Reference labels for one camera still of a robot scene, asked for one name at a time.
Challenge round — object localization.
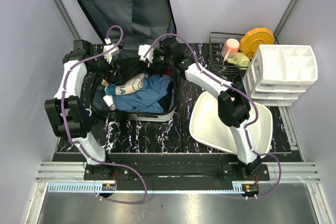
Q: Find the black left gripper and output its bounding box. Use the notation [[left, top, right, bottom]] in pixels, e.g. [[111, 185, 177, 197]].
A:
[[88, 50, 123, 84]]

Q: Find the light blue shirt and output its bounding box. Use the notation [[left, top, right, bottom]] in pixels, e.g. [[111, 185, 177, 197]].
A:
[[113, 74, 172, 113]]

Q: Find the white black space suitcase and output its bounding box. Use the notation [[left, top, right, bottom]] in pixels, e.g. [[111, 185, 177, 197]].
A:
[[77, 0, 185, 122]]

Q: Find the black garment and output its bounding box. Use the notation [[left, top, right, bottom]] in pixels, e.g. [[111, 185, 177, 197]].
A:
[[104, 57, 159, 85]]

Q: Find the teal white printed garment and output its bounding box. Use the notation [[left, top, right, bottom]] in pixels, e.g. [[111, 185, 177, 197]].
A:
[[104, 73, 148, 96]]

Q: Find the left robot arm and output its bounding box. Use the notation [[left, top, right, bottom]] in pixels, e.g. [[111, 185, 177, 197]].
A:
[[44, 40, 118, 180]]

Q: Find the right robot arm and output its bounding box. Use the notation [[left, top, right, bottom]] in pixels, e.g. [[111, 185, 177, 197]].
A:
[[171, 42, 263, 180]]

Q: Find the red garment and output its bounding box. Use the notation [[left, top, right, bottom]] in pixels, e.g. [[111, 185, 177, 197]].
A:
[[163, 67, 172, 76]]

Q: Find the small white bottle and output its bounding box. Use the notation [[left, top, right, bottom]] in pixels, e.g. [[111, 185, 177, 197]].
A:
[[103, 95, 117, 111]]

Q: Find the pink plastic cup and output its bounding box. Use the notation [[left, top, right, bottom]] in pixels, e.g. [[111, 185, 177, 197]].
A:
[[221, 38, 240, 59]]

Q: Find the green plastic cup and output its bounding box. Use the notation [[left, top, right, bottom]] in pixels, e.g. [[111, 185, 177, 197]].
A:
[[226, 52, 250, 70]]

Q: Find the white plastic basin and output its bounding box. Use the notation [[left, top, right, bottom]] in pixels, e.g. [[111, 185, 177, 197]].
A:
[[189, 91, 273, 155]]

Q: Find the yellow plate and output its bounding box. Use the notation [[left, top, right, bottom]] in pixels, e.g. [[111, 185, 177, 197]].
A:
[[239, 27, 275, 60]]

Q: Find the white drawer organizer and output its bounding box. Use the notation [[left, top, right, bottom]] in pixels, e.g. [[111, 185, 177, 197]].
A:
[[243, 45, 318, 107]]

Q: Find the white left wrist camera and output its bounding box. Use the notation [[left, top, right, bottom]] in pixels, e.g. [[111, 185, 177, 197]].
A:
[[103, 38, 119, 63]]

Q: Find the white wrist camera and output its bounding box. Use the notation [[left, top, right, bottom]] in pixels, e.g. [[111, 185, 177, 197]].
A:
[[138, 45, 154, 63], [103, 38, 119, 63]]

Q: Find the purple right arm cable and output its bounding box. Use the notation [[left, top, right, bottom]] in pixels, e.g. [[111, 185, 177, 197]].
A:
[[141, 34, 282, 200]]

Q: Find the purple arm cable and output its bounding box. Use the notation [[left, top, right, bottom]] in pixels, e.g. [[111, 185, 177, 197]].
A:
[[60, 25, 149, 204], [141, 34, 282, 200]]

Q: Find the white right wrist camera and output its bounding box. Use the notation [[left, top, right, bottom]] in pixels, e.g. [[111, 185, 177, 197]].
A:
[[138, 45, 154, 63]]

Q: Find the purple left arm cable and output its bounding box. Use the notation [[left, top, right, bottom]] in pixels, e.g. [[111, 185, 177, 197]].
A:
[[60, 25, 149, 204]]

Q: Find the black wire dish rack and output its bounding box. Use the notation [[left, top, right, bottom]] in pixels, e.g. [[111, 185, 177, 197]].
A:
[[209, 31, 250, 74]]

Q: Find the aluminium rail frame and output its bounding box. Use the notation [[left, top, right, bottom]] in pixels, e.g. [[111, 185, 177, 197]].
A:
[[25, 108, 335, 223]]

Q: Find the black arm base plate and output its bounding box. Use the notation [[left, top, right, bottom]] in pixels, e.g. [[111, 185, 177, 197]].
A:
[[83, 153, 270, 182]]

